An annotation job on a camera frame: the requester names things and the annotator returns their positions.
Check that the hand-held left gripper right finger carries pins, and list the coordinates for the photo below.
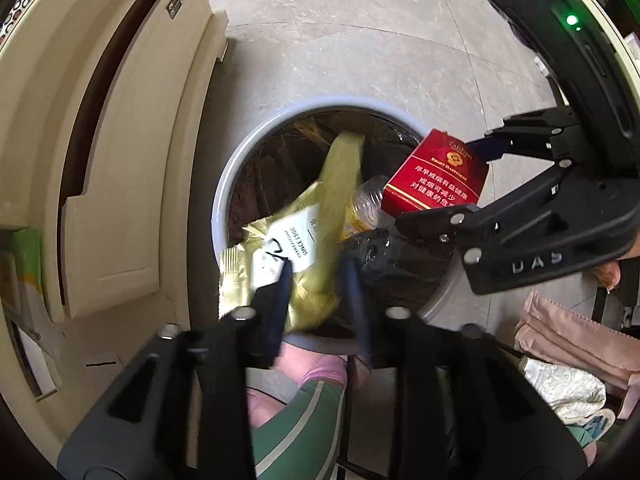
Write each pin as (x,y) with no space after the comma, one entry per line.
(359,310)

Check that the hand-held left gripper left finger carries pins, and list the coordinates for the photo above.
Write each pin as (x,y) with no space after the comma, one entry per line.
(272,305)

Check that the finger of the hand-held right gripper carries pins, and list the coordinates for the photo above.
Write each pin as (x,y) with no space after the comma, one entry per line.
(535,132)
(480,220)

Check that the gold foil snack packet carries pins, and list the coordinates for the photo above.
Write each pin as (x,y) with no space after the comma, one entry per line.
(312,285)

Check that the red cigarette box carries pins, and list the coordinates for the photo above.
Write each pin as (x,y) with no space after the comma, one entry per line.
(435,175)

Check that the black bin liner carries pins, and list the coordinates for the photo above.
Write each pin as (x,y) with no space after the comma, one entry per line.
(405,265)

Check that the grey round bin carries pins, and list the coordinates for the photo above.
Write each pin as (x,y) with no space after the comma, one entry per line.
(225,185)

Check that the person's right hand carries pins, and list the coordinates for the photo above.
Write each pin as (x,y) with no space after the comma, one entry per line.
(611,275)

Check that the clear plastic bottle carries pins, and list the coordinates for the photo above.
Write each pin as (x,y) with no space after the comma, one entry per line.
(370,200)

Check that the pink cloth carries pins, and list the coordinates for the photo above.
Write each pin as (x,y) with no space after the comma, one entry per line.
(575,335)

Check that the person's green trouser leg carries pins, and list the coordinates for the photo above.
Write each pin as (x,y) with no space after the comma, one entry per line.
(300,430)

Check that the white lace cloth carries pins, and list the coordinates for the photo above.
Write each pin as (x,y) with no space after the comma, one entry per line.
(565,390)

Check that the cream cabinet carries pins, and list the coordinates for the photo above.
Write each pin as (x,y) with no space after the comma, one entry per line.
(140,160)

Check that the green paper packet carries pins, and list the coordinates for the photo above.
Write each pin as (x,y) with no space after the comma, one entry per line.
(27,260)

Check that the circle patterned pillow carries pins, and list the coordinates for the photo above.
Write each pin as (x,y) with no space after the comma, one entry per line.
(22,10)

